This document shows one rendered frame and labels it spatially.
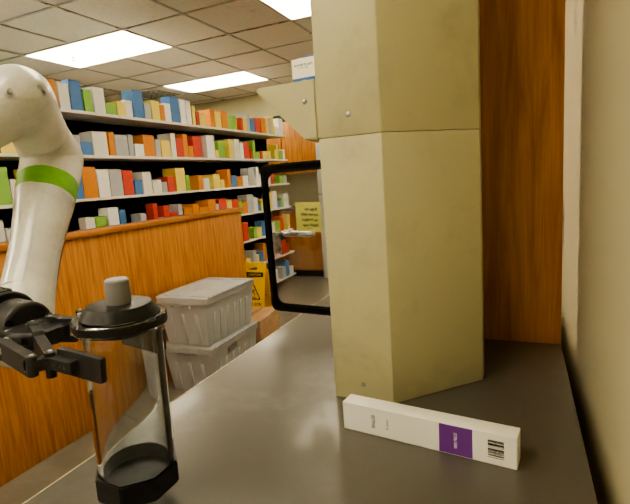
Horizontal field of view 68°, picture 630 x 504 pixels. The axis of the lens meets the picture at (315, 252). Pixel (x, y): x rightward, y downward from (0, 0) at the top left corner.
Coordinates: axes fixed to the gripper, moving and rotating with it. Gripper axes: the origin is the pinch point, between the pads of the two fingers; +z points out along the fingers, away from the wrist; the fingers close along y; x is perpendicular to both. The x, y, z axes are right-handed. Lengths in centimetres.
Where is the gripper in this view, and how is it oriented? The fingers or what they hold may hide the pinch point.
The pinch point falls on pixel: (120, 351)
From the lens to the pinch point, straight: 63.3
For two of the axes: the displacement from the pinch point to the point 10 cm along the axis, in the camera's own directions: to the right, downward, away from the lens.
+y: 4.0, -1.7, 9.0
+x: -0.3, 9.8, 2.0
